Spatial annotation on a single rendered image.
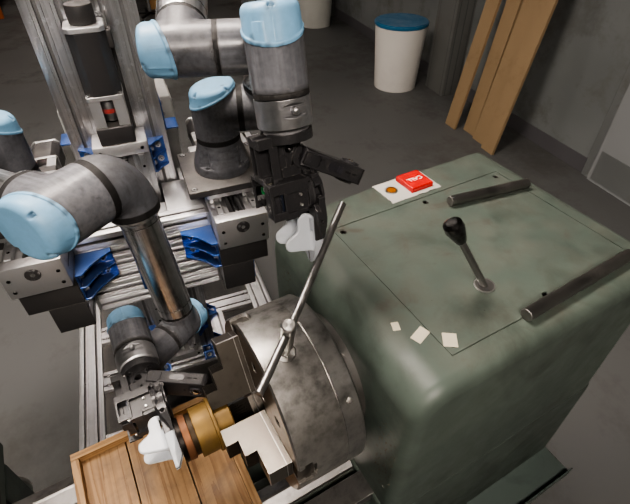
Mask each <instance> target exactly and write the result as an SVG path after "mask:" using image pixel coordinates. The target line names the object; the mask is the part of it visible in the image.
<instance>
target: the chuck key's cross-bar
mask: <svg viewBox="0 0 630 504"><path fill-rule="evenodd" d="M345 206H346V204H345V202H343V201H341V202H339V204H338V206H337V209H336V211H335V214H334V216H333V218H332V221H331V223H330V225H329V228H328V230H327V233H326V235H325V238H324V240H323V244H322V246H321V249H320V251H319V253H318V256H317V258H316V259H315V261H314V263H313V266H312V268H311V270H310V273H309V275H308V278H307V280H306V282H305V285H304V287H303V289H302V292H301V294H300V297H299V299H298V301H297V304H296V306H295V308H294V310H293V312H292V315H291V317H290V319H293V320H294V321H295V322H296V323H297V321H298V319H299V316H300V314H301V312H302V310H303V307H304V305H305V303H306V300H307V298H308V295H309V293H310V291H311V288H312V286H313V283H314V281H315V278H316V276H317V274H318V271H319V269H320V266H321V264H322V262H323V259H324V257H325V254H326V252H327V249H328V247H329V245H330V242H331V240H332V237H333V235H334V232H335V230H336V228H337V225H338V223H339V220H340V218H341V216H342V213H343V211H344V208H345ZM288 341H289V338H288V337H286V336H284V335H282V336H281V338H280V340H279V342H278V344H277V346H276V348H275V351H274V353H273V355H272V357H271V359H270V361H269V363H268V365H267V367H266V370H265V372H264V374H263V376H262V378H261V380H260V382H259V384H258V387H257V389H256V391H255V393H256V395H258V396H260V397H261V396H263V395H264V393H265V391H266V389H267V386H268V384H269V382H270V380H271V378H272V376H273V373H274V371H275V369H276V367H277V365H278V362H279V360H280V358H281V356H282V354H283V351H284V349H285V347H286V345H287V343H288Z"/></svg>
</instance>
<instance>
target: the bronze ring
mask: <svg viewBox="0 0 630 504"><path fill-rule="evenodd" d="M202 400H203V402H200V403H198V404H196V405H194V406H192V407H190V408H187V409H186V410H187V414H184V415H183V414H180V415H178V416H176V417H175V418H173V419H172V420H171V421H172V424H173V427H174V430H175V433H176V436H177V439H178V441H179V444H180V447H181V450H182V452H183V455H184V457H185V460H186V462H189V461H191V460H192V461H193V460H195V459H197V458H198V457H199V456H198V455H200V454H202V453H203V455H204V457H206V456H208V455H210V454H212V453H214V452H216V451H218V450H220V449H221V450H222V451H224V450H226V447H225V444H224V440H223V438H222V435H221V431H222V430H224V429H227V428H229V427H230V426H232V425H235V421H234V418H233V416H232V413H231V411H230V408H229V406H228V404H226V405H224V406H221V407H219V408H217V409H215V410H212V409H211V407H210V404H209V402H208V400H207V398H206V397H205V398H203V399H202Z"/></svg>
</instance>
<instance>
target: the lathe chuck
mask: <svg viewBox="0 0 630 504"><path fill-rule="evenodd" d="M291 315H292V314H291V312H290V311H289V310H288V309H287V308H286V307H284V306H283V305H282V304H280V303H279V302H276V301H271V302H268V303H266V304H263V305H261V306H258V307H256V308H253V309H251V310H248V311H246V312H243V313H241V314H238V315H236V316H233V317H231V318H228V319H227V320H226V323H225V333H227V332H229V331H234V330H233V327H232V325H231V323H230V322H233V321H235V320H236V319H238V318H240V317H245V316H246V317H248V318H249V320H248V321H245V322H243V323H242V322H238V323H236V324H235V328H236V331H237V334H238V337H239V340H240V343H241V346H242V349H243V352H244V355H245V358H246V361H247V364H248V367H249V370H250V373H251V376H252V379H253V382H254V384H255V386H256V387H255V388H256V389H257V387H258V384H259V382H260V380H261V378H262V376H263V374H264V372H265V370H266V367H267V365H268V363H269V361H270V359H271V357H272V355H273V353H274V351H275V348H276V346H277V344H278V342H279V338H280V329H281V323H282V321H283V320H284V319H288V318H289V319H290V317H291ZM296 325H297V326H296V333H295V339H294V345H293V347H294V348H295V351H296V356H295V358H294V359H293V360H292V361H291V362H288V363H283V362H280V361H279V362H278V365H277V367H276V369H275V371H274V373H273V376H272V378H271V380H270V382H269V384H268V386H267V389H266V391H265V393H264V395H263V396H261V399H262V401H263V404H264V406H265V409H266V412H267V415H268V417H269V419H270V421H271V422H272V424H273V426H274V428H275V430H276V432H277V434H278V436H279V437H280V439H281V441H282V443H283V445H284V447H285V449H286V450H287V452H288V454H289V456H290V458H291V460H292V462H293V463H294V465H295V467H296V469H297V471H299V472H301V471H303V470H304V469H305V466H306V465H308V464H310V463H313V464H314V470H315V471H314V472H313V473H312V475H311V476H309V477H307V478H306V479H305V477H304V478H303V479H301V480H299V481H298V478H297V477H296V475H295V473H293V474H292V475H290V476H288V477H286V478H285V480H286V481H287V482H288V483H289V485H290V486H291V487H293V488H294V489H297V490H300V489H301V488H303V487H305V486H307V485H308V484H310V483H312V482H313V481H315V480H317V479H318V478H320V477H322V476H324V475H325V474H327V473H329V472H330V471H332V470H334V469H336V468H337V467H339V466H341V465H342V464H344V463H345V462H346V460H347V457H348V437H347V432H346V427H345V423H344V419H343V415H342V412H341V409H340V405H339V402H338V400H337V397H336V394H335V391H334V389H333V386H332V384H331V381H330V379H329V377H328V374H327V372H326V370H325V368H324V366H323V364H322V361H321V359H320V357H319V355H318V354H317V352H316V350H315V348H314V346H313V344H312V343H311V341H310V339H309V338H308V336H307V334H306V333H305V331H304V330H303V328H302V327H301V325H300V324H299V322H298V321H297V323H296Z"/></svg>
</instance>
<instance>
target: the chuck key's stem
mask: <svg viewBox="0 0 630 504"><path fill-rule="evenodd" d="M296 326H297V325H296V322H295V321H294V320H293V319H289V318H288V319H284V320H283V321H282V323H281V329H280V338H281V336H282V335H284V336H286V337H288V338H289V341H288V343H287V345H286V347H285V349H284V351H283V354H282V356H283V357H286V358H288V356H289V354H290V352H291V349H292V348H293V345H294V339H295V333H296ZM280 338H279V340H280Z"/></svg>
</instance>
